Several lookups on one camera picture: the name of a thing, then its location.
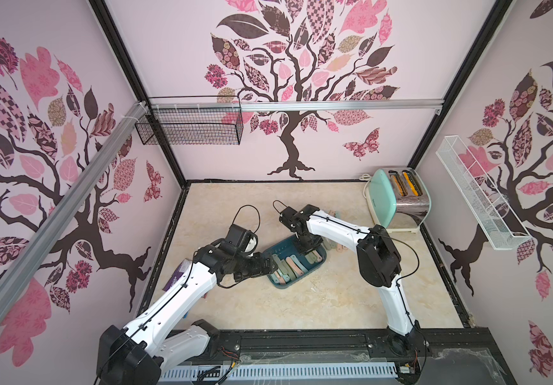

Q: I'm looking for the teal plastic storage box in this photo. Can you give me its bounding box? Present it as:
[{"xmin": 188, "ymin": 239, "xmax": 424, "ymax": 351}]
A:
[{"xmin": 263, "ymin": 236, "xmax": 327, "ymax": 290}]

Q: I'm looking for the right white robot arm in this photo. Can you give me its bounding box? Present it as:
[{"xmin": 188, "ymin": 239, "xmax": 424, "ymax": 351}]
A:
[{"xmin": 280, "ymin": 205, "xmax": 416, "ymax": 341}]

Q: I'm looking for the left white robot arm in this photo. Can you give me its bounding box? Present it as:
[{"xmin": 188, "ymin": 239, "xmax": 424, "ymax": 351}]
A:
[{"xmin": 94, "ymin": 244, "xmax": 276, "ymax": 384}]

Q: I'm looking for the purple snack packet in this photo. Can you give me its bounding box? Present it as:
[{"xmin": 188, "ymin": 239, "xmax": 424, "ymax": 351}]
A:
[{"xmin": 162, "ymin": 259, "xmax": 193, "ymax": 292}]

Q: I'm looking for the mint green toaster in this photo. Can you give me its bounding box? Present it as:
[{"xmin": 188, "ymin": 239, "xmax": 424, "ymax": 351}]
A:
[{"xmin": 364, "ymin": 167, "xmax": 431, "ymax": 233}]

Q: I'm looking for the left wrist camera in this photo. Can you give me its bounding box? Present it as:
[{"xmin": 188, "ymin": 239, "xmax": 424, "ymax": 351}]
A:
[{"xmin": 225, "ymin": 224, "xmax": 259, "ymax": 254}]

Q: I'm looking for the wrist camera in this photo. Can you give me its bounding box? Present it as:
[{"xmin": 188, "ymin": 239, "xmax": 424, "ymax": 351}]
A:
[
  {"xmin": 279, "ymin": 206, "xmax": 304, "ymax": 232},
  {"xmin": 225, "ymin": 224, "xmax": 259, "ymax": 254}
]

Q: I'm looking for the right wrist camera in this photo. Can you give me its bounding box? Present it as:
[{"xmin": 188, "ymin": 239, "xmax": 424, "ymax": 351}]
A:
[{"xmin": 279, "ymin": 206, "xmax": 304, "ymax": 232}]

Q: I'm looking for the white slotted cable duct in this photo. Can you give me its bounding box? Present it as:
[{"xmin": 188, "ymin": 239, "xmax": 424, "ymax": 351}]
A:
[{"xmin": 159, "ymin": 362, "xmax": 398, "ymax": 384}]

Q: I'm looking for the black wire basket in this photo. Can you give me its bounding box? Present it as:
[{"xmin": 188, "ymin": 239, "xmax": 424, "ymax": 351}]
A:
[{"xmin": 135, "ymin": 94, "xmax": 244, "ymax": 145}]

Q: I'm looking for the white wire shelf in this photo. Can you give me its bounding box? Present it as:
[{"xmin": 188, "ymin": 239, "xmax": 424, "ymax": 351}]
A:
[{"xmin": 436, "ymin": 136, "xmax": 533, "ymax": 250}]

